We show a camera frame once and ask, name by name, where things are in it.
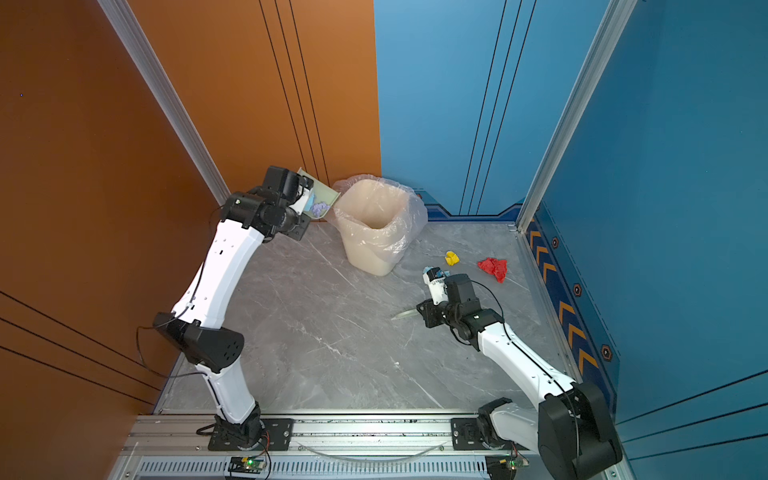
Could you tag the aluminium front rail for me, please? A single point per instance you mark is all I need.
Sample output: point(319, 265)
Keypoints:
point(324, 445)

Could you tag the right aluminium corner post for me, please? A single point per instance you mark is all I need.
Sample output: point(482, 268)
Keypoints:
point(608, 34)

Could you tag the crumpled red paper scrap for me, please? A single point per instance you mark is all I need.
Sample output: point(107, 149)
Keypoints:
point(497, 268)

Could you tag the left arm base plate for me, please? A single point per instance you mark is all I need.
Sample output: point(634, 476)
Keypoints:
point(251, 435)

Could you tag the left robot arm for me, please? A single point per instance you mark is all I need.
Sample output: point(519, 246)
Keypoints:
point(195, 326)

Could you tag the green hand brush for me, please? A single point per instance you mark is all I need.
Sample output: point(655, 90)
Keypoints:
point(405, 314)

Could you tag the purple paper scrap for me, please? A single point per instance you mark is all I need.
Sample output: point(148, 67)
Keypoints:
point(319, 209)

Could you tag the green plastic dustpan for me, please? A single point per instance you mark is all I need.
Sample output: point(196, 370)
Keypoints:
point(323, 192)

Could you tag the yellow paper ball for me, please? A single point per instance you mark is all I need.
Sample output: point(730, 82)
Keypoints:
point(451, 258)

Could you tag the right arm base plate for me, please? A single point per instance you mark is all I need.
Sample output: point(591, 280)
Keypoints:
point(468, 434)

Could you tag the aluminium corner post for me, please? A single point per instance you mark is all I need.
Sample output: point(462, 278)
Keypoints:
point(608, 34)
point(136, 43)

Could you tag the cream plastic trash bin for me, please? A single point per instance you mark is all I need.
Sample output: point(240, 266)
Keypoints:
point(372, 218)

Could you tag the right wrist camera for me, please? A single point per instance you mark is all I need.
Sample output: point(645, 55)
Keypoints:
point(434, 278)

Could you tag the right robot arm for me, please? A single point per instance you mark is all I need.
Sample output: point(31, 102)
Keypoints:
point(569, 426)

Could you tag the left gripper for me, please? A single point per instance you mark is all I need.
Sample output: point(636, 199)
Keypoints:
point(299, 232)

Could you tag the left green circuit board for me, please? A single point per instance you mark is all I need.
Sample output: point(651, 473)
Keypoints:
point(248, 467)

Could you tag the clear plastic bin liner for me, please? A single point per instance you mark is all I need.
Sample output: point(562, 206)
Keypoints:
point(417, 212)

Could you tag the left aluminium corner post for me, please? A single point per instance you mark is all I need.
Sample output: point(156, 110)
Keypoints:
point(136, 43)

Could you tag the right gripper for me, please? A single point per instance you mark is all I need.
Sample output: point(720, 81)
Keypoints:
point(428, 315)

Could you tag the light blue paper strip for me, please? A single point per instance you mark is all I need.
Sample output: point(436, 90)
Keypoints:
point(308, 208)

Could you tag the right circuit board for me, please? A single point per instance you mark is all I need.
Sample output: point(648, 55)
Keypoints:
point(504, 468)

